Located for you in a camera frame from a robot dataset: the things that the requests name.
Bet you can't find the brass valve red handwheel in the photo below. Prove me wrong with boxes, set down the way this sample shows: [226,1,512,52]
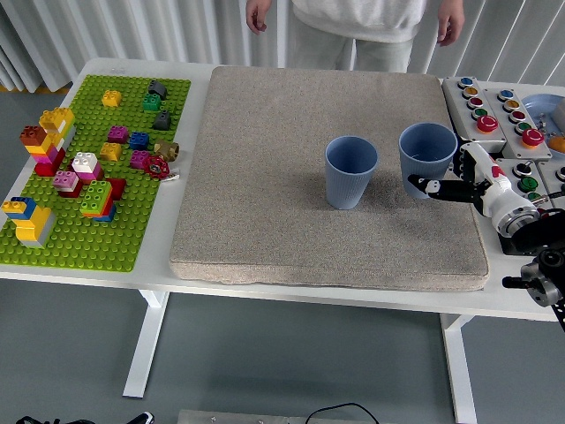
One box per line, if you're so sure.
[141,140,182,182]

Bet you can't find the white table leg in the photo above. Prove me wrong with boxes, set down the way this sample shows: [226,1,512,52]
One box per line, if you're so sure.
[122,289,170,398]
[440,312,478,424]

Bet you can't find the yellow white brick tower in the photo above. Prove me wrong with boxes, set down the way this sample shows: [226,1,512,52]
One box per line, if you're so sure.
[38,107,78,154]

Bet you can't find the green studded baseplate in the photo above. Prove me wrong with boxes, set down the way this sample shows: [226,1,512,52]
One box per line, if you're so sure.
[0,73,193,274]

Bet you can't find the grey button control box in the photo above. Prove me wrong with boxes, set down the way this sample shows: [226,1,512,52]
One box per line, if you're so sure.
[535,160,565,216]

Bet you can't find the brown yellow pink brick tower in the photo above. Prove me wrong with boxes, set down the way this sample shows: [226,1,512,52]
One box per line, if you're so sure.
[19,125,67,178]

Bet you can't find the yellow blue grey brick stack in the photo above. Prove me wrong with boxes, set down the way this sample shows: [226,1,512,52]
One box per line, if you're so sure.
[0,196,57,249]

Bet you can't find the grey five-button control box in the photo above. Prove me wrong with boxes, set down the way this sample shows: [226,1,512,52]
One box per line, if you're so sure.
[441,76,508,155]
[482,87,555,161]

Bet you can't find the red toy brick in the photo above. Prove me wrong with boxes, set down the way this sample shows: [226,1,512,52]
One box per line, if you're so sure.
[107,178,128,202]

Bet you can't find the person's left hand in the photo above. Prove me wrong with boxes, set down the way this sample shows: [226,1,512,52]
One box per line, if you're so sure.
[436,0,467,48]

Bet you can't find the grey four-button control box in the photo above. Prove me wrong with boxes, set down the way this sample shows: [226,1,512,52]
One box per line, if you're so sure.
[493,158,564,257]

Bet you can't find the person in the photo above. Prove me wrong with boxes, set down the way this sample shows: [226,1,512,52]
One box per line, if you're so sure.
[289,0,428,74]

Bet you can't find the grey-brown cushion mat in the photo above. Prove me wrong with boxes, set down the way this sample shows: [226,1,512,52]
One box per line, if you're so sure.
[169,65,491,293]

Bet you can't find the small metal parts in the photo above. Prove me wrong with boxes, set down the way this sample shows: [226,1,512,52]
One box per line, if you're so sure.
[535,110,564,133]

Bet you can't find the pink red brick stack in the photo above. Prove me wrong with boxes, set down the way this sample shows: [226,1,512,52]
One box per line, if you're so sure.
[52,170,85,199]

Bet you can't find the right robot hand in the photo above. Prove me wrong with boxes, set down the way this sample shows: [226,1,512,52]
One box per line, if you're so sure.
[406,141,533,222]

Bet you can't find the light blue plate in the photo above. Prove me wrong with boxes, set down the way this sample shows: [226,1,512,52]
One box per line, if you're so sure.
[520,93,565,158]

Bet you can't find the black cable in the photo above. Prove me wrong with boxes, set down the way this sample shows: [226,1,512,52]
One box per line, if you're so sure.
[305,402,380,424]

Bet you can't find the green orange blue brick stack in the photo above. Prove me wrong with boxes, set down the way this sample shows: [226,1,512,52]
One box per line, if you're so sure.
[79,179,118,223]

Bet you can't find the person's right hand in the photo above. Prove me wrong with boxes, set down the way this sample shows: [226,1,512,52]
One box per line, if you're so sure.
[245,0,269,36]

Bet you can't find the white pink brick stack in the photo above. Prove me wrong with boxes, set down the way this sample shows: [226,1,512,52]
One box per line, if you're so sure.
[70,151,106,185]

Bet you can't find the blue ribbed cup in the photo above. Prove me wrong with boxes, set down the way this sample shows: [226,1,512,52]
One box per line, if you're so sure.
[397,122,459,200]
[325,134,380,211]

